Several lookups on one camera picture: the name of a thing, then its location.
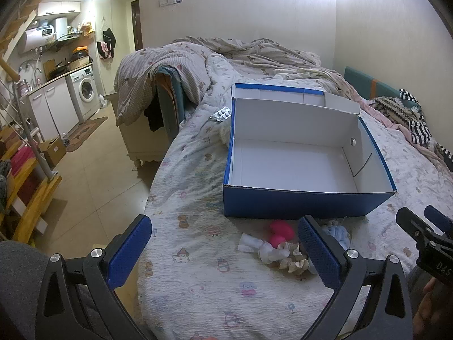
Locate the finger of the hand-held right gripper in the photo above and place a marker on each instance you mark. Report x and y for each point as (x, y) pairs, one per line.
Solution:
(412, 225)
(439, 219)

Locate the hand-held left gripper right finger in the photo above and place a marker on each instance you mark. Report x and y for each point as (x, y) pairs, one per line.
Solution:
(318, 255)

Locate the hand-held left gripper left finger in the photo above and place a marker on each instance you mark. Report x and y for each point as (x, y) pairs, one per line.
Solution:
(131, 251)

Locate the small white fuzzy sock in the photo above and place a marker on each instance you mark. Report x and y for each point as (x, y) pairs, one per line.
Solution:
(293, 265)

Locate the light blue fluffy cloth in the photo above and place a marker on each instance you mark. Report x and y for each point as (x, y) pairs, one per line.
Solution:
(339, 235)

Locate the beige sock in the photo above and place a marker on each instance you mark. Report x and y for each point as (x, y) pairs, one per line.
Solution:
(272, 255)

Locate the pink makeup sponge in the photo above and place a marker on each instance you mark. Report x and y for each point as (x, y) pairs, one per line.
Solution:
(279, 230)

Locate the small white cloth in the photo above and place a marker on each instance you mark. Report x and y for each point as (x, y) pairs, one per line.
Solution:
(249, 242)

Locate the blue cardboard box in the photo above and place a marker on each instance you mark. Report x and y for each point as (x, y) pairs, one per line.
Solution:
(290, 163)

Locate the person's right hand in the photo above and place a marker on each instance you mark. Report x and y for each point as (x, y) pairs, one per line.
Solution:
(433, 308)

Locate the black white striped cloth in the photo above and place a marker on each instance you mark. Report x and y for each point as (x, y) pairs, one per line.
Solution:
(421, 127)

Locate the pink bed cloth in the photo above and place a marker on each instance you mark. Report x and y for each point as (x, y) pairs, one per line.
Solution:
(384, 120)

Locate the beige patterned knit blanket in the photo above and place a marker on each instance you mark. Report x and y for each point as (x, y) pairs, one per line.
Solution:
(396, 111)

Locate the person's grey clothing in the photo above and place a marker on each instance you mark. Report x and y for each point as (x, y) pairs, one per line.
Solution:
(17, 290)

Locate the brown cardboard box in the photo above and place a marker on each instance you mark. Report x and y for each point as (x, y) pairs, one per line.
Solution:
(53, 152)

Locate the brown floor rug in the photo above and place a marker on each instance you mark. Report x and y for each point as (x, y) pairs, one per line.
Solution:
(86, 132)

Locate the black hanging cloth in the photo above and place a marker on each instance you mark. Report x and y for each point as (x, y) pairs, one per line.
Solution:
(154, 113)

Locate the cream fleece cloth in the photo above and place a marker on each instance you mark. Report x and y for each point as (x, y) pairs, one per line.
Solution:
(224, 135)

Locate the teal pillow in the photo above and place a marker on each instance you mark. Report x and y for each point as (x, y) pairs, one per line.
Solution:
(361, 81)

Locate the white base cabinet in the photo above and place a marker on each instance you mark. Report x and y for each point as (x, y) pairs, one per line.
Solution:
(53, 108)

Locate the silver pill blister pack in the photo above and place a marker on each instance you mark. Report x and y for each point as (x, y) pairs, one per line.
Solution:
(220, 114)

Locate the white washing machine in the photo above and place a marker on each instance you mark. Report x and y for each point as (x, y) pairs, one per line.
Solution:
(85, 90)

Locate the grey printed duvet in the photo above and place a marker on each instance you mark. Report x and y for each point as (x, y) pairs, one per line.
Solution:
(170, 60)

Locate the dark hanging clothes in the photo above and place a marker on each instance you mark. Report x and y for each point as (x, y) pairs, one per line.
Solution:
(108, 42)

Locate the dark door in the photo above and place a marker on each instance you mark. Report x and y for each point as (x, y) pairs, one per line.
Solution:
(137, 24)

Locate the white water heater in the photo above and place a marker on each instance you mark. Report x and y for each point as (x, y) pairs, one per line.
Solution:
(33, 40)

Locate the white range hood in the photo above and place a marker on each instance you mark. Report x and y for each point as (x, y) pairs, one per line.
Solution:
(61, 27)

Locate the cream bed frame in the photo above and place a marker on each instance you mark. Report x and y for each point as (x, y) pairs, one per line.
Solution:
(141, 141)

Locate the white wall cabinet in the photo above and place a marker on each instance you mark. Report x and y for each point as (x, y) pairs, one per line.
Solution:
(58, 8)

